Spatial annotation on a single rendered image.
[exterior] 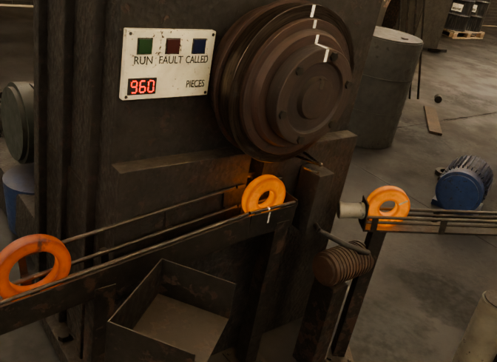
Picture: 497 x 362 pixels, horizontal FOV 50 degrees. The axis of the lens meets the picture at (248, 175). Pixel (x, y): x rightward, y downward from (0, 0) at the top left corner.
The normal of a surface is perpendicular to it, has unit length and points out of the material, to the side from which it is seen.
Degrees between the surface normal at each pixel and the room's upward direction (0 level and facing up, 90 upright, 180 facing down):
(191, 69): 90
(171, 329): 5
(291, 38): 39
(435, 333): 0
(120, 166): 0
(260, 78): 76
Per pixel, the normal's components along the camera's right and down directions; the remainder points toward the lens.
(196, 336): 0.15, -0.84
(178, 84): 0.60, 0.44
